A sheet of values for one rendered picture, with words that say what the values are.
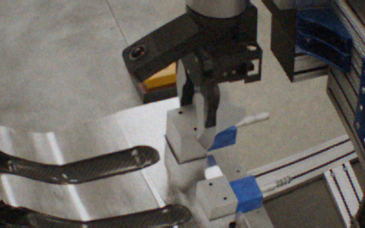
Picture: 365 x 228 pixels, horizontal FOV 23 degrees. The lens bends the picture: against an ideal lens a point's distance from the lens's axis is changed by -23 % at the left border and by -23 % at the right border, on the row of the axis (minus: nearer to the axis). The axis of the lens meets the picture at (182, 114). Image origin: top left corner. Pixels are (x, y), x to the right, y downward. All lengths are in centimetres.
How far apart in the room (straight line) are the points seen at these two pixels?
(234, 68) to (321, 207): 98
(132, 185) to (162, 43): 20
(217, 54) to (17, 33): 57
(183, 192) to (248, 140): 131
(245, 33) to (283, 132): 141
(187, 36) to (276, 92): 153
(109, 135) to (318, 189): 94
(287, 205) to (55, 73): 79
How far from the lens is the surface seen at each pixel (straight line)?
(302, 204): 222
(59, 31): 170
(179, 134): 134
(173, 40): 125
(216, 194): 130
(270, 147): 262
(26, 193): 128
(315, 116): 272
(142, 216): 131
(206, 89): 126
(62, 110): 156
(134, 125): 141
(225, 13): 120
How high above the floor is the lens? 190
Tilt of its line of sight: 45 degrees down
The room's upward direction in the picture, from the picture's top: 4 degrees clockwise
